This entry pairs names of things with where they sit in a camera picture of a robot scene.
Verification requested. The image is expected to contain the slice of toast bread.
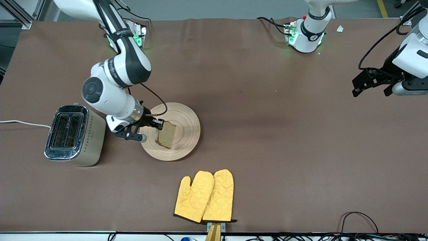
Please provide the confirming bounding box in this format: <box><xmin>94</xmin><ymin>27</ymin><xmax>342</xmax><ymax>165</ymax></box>
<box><xmin>155</xmin><ymin>121</ymin><xmax>178</xmax><ymax>150</ymax></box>

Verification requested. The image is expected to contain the round wooden plate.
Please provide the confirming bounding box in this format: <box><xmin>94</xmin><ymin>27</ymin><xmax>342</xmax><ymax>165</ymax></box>
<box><xmin>139</xmin><ymin>102</ymin><xmax>201</xmax><ymax>161</ymax></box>

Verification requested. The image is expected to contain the cream and chrome toaster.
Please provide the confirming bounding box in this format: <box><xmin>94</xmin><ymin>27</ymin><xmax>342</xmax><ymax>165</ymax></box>
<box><xmin>44</xmin><ymin>105</ymin><xmax>106</xmax><ymax>167</ymax></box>

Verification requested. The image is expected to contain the yellow quilted oven mitt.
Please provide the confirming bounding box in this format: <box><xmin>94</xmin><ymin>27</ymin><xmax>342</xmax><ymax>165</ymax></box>
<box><xmin>202</xmin><ymin>169</ymin><xmax>237</xmax><ymax>223</ymax></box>
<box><xmin>174</xmin><ymin>171</ymin><xmax>215</xmax><ymax>224</ymax></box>

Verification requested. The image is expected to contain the black right arm base cable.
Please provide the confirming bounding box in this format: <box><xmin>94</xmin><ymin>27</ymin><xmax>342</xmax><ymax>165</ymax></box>
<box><xmin>115</xmin><ymin>3</ymin><xmax>151</xmax><ymax>24</ymax></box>

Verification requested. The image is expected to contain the black arm base cable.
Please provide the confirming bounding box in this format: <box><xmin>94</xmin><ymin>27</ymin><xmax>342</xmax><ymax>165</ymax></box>
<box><xmin>115</xmin><ymin>3</ymin><xmax>151</xmax><ymax>24</ymax></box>
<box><xmin>256</xmin><ymin>16</ymin><xmax>289</xmax><ymax>36</ymax></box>

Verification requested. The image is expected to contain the black left arm base cable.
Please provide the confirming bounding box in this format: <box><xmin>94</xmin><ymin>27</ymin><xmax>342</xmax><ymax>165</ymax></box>
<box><xmin>256</xmin><ymin>16</ymin><xmax>289</xmax><ymax>36</ymax></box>

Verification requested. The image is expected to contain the white toaster power cable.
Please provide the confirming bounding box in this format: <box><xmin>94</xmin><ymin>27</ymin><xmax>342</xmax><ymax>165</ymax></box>
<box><xmin>0</xmin><ymin>119</ymin><xmax>51</xmax><ymax>129</ymax></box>

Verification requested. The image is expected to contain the black looped cable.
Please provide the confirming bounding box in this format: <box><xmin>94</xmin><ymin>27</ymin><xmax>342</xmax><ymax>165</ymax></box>
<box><xmin>340</xmin><ymin>211</ymin><xmax>380</xmax><ymax>235</ymax></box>

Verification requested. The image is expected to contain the aluminium frame profile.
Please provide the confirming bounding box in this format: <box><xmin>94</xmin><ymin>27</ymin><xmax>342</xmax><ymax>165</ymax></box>
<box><xmin>0</xmin><ymin>0</ymin><xmax>45</xmax><ymax>30</ymax></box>

